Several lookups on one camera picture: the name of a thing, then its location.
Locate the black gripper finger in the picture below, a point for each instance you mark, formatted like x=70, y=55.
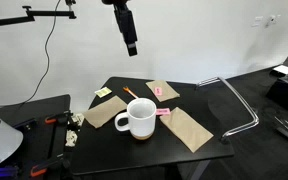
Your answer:
x=132, y=49

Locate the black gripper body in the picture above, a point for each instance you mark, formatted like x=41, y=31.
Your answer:
x=125, y=23

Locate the white mug with tan base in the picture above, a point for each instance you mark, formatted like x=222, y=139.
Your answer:
x=140, y=126

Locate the orange pen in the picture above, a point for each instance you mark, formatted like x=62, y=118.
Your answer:
x=130, y=92

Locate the pink label sticker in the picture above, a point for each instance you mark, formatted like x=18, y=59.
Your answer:
x=158, y=91

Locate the yellow-green sticky note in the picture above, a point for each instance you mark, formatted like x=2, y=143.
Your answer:
x=103, y=92

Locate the brown envelope with pink label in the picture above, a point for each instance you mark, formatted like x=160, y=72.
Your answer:
x=168, y=95

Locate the plain brown paper envelope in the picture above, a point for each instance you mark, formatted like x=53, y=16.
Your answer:
x=104, y=111

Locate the pink sticky note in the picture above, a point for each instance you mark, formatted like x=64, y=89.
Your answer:
x=163, y=111

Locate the large brown paper envelope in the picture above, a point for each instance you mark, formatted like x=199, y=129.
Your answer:
x=187, y=130

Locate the crumpled white paper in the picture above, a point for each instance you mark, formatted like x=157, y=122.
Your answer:
x=71, y=137

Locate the black side table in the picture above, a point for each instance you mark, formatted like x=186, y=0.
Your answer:
x=34, y=106

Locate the white flat box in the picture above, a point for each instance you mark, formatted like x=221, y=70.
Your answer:
x=283, y=70

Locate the black box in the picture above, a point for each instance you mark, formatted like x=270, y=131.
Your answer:
x=285, y=93

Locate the blue-lit device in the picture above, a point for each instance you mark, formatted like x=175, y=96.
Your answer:
x=0, y=171

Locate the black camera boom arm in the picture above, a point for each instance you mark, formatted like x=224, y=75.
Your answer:
x=50, y=13

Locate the black bracket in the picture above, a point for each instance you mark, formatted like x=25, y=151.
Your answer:
x=25, y=124

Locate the chrome tube chair frame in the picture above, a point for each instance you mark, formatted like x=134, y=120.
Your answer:
x=250, y=110

